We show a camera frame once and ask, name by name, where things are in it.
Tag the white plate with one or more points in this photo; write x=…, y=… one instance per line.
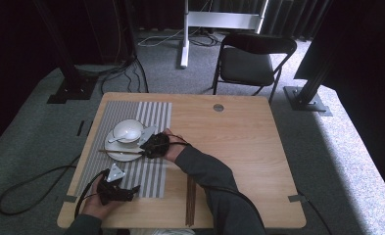
x=121, y=157

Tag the black curtain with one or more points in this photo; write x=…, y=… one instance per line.
x=10, y=65
x=360, y=49

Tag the black metal stand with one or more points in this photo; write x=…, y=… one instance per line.
x=72, y=88
x=306, y=99

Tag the grey striped placemat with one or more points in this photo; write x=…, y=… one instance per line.
x=147, y=112

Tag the white bowl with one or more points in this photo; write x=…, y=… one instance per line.
x=121, y=127

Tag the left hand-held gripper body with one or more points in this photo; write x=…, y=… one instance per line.
x=113, y=191

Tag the white metal desk frame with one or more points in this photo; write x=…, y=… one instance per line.
x=222, y=20

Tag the white spoon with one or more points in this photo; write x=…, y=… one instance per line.
x=129, y=134

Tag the person's light clothing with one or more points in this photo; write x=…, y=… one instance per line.
x=170, y=231

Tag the grey tape strip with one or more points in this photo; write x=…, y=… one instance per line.
x=296, y=198
x=70, y=198

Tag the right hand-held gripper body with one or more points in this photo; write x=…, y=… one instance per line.
x=157, y=145

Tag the person's right hand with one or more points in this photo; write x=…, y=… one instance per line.
x=175, y=150

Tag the black folding chair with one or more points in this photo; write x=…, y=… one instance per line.
x=245, y=65

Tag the round grey table grommet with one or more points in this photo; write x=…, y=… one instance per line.
x=218, y=107

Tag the black floor tape strip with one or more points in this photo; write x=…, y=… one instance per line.
x=80, y=128
x=89, y=128

